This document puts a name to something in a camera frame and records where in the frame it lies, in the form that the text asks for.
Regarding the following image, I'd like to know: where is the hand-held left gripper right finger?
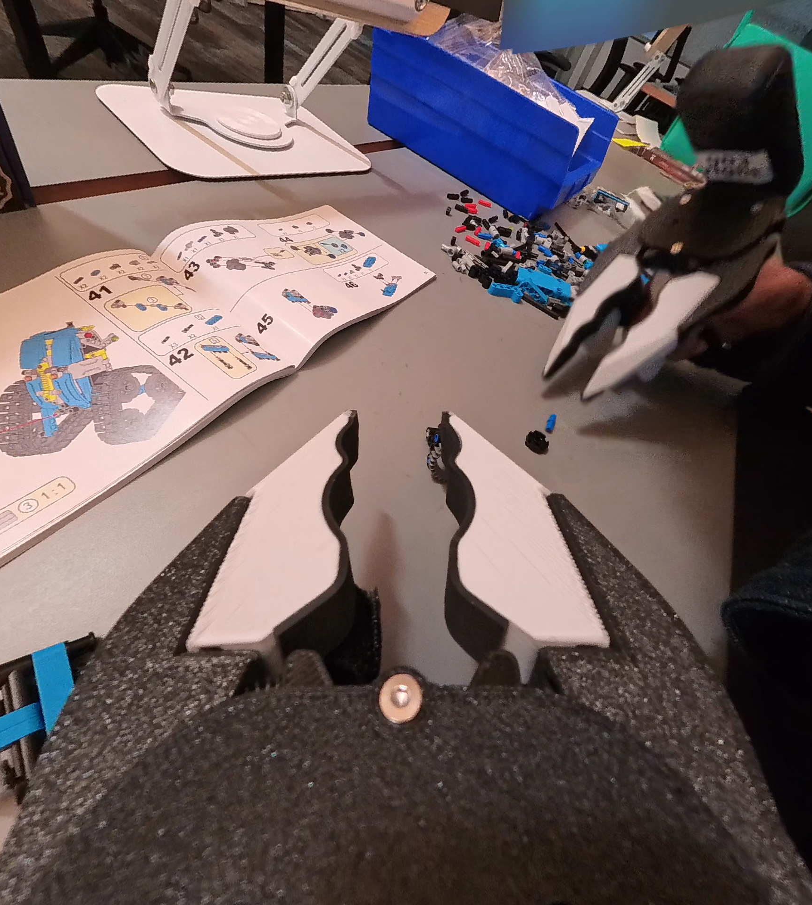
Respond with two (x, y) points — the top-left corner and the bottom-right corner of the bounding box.
(440, 411), (611, 650)

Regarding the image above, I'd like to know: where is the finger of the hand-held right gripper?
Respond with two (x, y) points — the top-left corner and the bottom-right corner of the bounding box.
(542, 247), (646, 380)
(580, 271), (724, 402)

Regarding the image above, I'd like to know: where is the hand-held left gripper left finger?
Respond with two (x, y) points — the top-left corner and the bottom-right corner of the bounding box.
(185, 410), (362, 651)

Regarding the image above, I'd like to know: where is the grey desk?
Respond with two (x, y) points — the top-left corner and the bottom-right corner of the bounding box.
(0, 78), (739, 849)

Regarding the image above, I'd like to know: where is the person's right hand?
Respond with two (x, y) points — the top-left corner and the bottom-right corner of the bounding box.
(692, 263), (812, 360)

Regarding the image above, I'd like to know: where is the pile of small pins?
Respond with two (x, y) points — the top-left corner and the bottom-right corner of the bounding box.
(440, 189), (615, 319)

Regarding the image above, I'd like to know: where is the brown flat box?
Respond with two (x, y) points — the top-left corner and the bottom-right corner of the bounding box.
(650, 148), (705, 186)

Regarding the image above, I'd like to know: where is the blue plastic bin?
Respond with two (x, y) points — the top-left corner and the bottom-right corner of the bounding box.
(367, 27), (619, 222)

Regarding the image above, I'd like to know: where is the crumpled clear plastic wrap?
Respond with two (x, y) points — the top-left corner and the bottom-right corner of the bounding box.
(434, 17), (594, 142)

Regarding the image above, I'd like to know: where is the instruction booklet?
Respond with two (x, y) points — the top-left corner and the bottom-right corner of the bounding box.
(0, 205), (437, 598)

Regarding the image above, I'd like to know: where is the blue black beam assembly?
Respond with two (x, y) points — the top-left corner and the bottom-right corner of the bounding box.
(0, 633), (99, 810)

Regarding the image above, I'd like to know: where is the dark denim jacket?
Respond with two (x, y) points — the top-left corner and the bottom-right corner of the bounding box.
(723, 488), (812, 905)

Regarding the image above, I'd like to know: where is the dark board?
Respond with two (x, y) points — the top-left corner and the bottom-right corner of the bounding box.
(265, 0), (506, 38)

